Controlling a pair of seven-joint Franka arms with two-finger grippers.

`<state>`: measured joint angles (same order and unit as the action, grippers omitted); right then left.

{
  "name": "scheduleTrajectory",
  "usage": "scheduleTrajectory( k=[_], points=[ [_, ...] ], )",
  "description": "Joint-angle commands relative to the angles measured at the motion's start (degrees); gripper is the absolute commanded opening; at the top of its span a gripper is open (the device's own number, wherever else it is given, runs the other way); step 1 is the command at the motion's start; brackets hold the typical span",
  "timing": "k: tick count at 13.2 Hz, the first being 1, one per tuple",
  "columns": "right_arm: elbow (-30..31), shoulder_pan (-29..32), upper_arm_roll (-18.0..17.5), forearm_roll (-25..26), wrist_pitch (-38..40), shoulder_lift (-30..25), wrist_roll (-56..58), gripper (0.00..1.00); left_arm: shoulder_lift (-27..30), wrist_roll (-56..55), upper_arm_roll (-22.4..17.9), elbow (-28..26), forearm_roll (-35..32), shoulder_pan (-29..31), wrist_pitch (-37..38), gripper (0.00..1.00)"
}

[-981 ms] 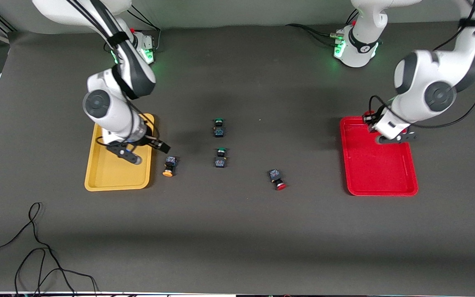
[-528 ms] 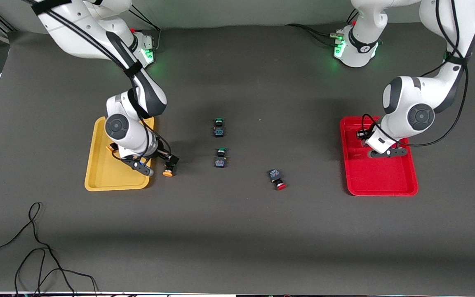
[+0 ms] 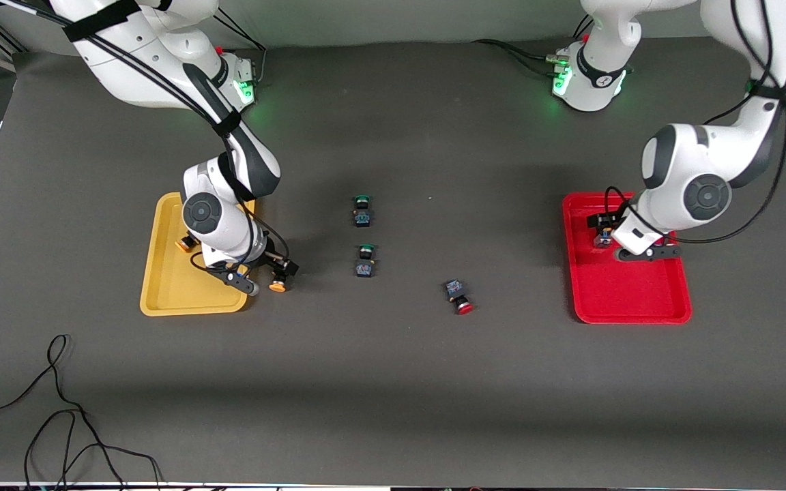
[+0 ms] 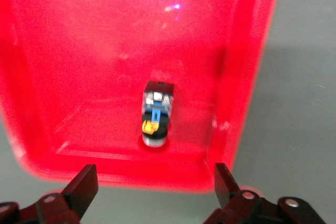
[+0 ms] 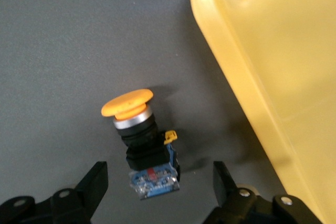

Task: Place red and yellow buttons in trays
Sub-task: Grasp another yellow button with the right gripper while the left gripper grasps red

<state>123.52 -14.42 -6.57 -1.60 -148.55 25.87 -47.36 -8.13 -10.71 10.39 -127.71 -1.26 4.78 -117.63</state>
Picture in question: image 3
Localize red plastic tray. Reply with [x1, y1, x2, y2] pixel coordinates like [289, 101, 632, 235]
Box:
[562, 192, 693, 325]

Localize yellow plastic tray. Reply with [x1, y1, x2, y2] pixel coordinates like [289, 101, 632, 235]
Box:
[139, 192, 257, 318]

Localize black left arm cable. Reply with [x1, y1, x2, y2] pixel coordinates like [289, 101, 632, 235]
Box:
[603, 0, 786, 245]

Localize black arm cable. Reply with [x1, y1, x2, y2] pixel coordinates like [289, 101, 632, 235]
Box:
[603, 0, 786, 245]
[0, 0, 291, 273]

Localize black right arm base cables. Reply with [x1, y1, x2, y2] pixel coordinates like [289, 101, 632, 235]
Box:
[212, 10, 268, 88]

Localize black arm base cables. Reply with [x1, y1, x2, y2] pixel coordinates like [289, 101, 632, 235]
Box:
[470, 17, 595, 77]
[212, 10, 268, 88]

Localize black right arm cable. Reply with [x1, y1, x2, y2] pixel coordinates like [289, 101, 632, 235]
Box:
[0, 0, 291, 273]

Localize black left arm base cables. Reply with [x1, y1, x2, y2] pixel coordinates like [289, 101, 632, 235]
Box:
[470, 17, 595, 77]

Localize thin black loose cable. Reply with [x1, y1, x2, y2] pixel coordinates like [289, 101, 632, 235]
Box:
[0, 333, 163, 491]

